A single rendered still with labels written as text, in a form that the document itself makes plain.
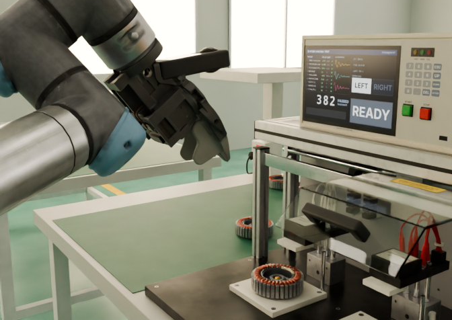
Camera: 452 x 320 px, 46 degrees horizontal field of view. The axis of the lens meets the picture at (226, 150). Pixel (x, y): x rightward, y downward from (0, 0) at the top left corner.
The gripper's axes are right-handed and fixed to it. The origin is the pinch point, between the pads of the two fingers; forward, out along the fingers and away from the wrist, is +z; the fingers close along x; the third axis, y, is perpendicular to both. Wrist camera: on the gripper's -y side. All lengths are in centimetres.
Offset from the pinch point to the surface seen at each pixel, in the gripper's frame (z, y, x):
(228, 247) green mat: 53, -2, -50
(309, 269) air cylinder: 52, -6, -20
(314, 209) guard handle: 13.1, -2.5, 8.6
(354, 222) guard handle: 13.1, -2.7, 16.2
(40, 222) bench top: 32, 27, -106
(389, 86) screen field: 18.2, -34.8, -1.9
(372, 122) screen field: 23.9, -30.1, -5.2
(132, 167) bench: 64, -16, -153
